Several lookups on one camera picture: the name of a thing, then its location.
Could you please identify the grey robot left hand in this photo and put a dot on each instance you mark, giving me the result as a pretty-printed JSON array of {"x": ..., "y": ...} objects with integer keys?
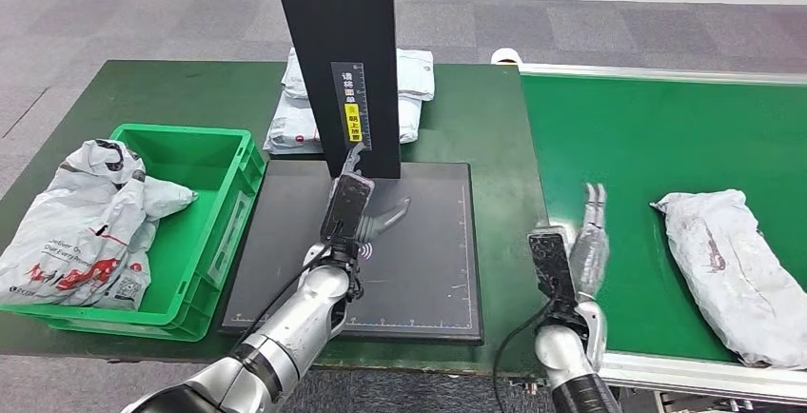
[{"x": 384, "y": 221}]

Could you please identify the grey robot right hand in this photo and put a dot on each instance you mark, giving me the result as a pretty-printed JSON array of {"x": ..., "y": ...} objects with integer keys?
[{"x": 589, "y": 259}]

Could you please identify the parcel faded red print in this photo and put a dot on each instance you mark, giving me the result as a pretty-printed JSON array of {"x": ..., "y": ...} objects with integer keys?
[{"x": 738, "y": 271}]

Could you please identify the white parcel bright red print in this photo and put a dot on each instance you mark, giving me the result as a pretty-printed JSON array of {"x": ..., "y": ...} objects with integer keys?
[{"x": 75, "y": 227}]

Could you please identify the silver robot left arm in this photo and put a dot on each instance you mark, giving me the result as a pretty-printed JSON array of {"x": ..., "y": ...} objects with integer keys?
[{"x": 290, "y": 341}]

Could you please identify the green conveyor belt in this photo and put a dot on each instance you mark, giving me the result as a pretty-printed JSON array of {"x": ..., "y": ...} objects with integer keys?
[{"x": 618, "y": 145}]

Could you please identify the white conveyor end roller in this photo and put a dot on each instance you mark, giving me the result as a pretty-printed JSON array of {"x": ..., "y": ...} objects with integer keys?
[{"x": 504, "y": 56}]

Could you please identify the yellow and grey column label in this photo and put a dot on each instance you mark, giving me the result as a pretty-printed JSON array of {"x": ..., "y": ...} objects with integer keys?
[{"x": 352, "y": 126}]

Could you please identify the flat grey courier bag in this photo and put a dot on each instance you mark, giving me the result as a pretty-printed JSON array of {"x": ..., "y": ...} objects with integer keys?
[
  {"x": 413, "y": 75},
  {"x": 293, "y": 127}
]

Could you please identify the black scanner column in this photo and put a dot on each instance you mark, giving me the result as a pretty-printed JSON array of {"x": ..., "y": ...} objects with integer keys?
[{"x": 315, "y": 82}]

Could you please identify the green plastic crate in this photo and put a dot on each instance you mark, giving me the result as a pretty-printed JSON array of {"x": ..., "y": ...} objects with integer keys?
[{"x": 189, "y": 240}]

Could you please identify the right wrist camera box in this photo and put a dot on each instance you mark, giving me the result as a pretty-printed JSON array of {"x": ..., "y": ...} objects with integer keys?
[{"x": 551, "y": 265}]

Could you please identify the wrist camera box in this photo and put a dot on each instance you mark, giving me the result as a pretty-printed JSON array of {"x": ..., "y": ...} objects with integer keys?
[
  {"x": 551, "y": 265},
  {"x": 347, "y": 208}
]

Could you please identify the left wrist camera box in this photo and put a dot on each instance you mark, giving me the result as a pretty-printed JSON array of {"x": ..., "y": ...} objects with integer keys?
[{"x": 347, "y": 208}]

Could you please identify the black scanner base plate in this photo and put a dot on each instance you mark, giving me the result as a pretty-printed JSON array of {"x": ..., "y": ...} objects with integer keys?
[{"x": 429, "y": 271}]

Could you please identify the aluminium conveyor frame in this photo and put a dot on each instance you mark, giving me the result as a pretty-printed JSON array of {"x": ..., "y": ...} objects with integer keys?
[{"x": 662, "y": 372}]

